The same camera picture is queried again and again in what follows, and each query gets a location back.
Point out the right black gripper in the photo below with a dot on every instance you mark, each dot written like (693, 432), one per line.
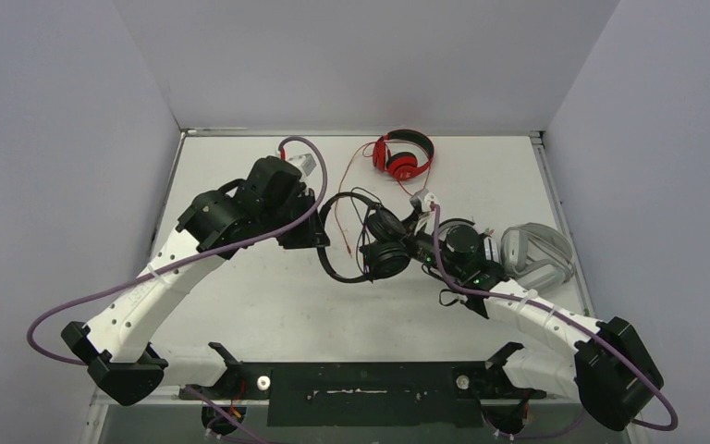
(409, 234)

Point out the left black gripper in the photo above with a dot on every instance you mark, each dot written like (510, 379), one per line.
(311, 235)

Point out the grey white headphones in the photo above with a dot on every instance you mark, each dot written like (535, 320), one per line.
(537, 256)

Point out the black white striped headphones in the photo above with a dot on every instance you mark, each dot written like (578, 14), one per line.
(464, 245)

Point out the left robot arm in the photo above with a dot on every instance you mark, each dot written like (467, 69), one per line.
(117, 345)

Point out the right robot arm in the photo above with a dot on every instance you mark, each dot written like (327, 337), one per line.
(602, 365)

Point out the red headphones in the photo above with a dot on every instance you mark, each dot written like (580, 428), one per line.
(404, 165)

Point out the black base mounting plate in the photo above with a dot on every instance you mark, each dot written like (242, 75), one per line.
(370, 394)

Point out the aluminium frame rail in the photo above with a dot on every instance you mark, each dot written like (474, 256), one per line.
(602, 365)

